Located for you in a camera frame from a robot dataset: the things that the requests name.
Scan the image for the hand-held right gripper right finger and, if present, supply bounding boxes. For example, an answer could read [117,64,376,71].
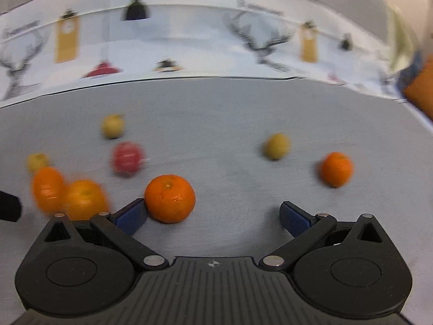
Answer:
[260,201,384,271]

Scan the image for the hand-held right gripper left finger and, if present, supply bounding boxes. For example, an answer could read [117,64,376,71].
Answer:
[44,198,170,272]

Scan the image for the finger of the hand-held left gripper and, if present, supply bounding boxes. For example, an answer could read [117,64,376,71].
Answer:
[0,190,23,223]

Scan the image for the orange mandarin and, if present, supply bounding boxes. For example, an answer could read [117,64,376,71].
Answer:
[64,179,110,220]
[320,152,355,188]
[31,167,66,215]
[144,174,196,224]

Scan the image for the small yellow fruit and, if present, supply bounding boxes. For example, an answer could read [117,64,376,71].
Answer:
[263,133,292,161]
[101,113,126,140]
[26,153,51,174]

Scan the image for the red apple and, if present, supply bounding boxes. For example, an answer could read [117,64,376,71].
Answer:
[111,141,146,177]

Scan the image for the orange cushion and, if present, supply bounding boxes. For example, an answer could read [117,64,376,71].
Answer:
[404,51,433,122]

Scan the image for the white printed cloth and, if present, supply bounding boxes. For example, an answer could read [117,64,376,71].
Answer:
[0,0,406,109]

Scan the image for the pale yellow cloth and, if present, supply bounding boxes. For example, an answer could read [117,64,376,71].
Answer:
[386,5,422,72]

